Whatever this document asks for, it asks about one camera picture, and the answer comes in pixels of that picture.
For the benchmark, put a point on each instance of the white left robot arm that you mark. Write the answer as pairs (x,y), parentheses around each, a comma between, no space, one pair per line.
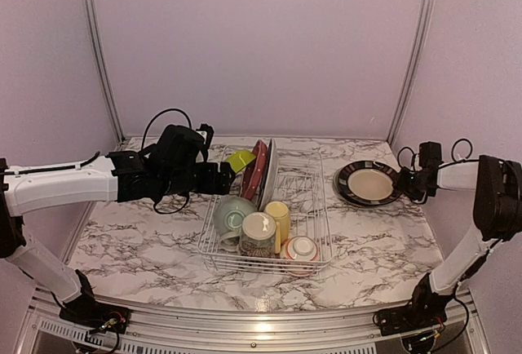
(60,191)

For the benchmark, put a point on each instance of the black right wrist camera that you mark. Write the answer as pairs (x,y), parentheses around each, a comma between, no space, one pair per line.
(430,155)

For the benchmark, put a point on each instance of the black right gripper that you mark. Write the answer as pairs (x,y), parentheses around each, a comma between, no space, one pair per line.
(418,196)

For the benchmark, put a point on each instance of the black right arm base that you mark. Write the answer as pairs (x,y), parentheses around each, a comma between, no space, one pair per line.
(403,319)

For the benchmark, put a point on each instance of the lime green bowl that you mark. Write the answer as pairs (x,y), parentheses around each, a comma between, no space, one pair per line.
(240,159)

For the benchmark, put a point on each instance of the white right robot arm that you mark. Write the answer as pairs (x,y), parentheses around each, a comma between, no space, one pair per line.
(496,217)

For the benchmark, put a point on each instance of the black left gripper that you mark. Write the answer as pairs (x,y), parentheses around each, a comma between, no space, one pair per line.
(224,183)

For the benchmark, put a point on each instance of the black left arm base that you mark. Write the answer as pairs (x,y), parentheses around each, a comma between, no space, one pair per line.
(86,310)

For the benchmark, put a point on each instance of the black striped cream plate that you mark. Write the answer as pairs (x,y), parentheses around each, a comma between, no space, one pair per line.
(367,182)

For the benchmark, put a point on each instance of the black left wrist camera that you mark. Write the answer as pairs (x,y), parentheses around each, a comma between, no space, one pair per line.
(180,146)

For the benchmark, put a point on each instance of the aluminium corner post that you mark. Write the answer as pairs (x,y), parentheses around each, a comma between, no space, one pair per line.
(406,91)
(101,67)

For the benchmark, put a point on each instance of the aluminium right corner post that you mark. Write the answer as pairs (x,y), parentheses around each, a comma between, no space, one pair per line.
(406,91)

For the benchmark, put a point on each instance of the red plate with teal flower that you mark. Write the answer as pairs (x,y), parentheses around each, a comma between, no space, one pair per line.
(269,177)

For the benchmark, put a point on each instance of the aluminium left corner post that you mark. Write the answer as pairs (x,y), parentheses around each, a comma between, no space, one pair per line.
(101,67)

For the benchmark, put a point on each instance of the patterned cream mug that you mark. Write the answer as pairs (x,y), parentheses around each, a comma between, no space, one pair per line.
(258,235)

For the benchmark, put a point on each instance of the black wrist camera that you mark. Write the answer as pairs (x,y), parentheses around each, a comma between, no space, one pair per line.
(430,155)
(180,146)

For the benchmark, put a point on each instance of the orange rimmed white bowl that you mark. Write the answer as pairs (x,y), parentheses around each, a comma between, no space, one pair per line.
(298,255)

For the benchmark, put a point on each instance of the light blue bowl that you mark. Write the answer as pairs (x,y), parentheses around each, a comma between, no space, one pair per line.
(230,212)

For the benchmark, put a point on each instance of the aluminium front rail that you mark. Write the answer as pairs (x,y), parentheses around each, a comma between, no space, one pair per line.
(160,329)

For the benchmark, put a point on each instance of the pink polka dot plate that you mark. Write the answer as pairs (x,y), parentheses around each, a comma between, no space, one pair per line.
(254,171)

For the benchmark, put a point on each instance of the yellow mug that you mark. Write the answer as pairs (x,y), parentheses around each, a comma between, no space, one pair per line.
(280,212)

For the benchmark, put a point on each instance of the white wire dish rack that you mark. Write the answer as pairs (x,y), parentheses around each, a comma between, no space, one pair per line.
(300,185)

